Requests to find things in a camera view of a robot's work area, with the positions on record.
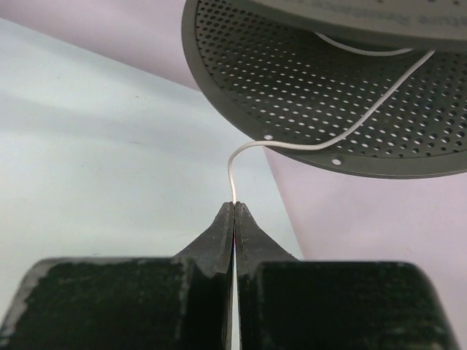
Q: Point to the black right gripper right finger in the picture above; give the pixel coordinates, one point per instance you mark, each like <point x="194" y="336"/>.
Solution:
<point x="285" y="303"/>

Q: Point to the black cable spool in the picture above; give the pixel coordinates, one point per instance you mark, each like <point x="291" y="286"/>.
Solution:
<point x="272" y="80"/>

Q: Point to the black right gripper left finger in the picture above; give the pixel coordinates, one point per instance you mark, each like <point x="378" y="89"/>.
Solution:
<point x="179" y="302"/>

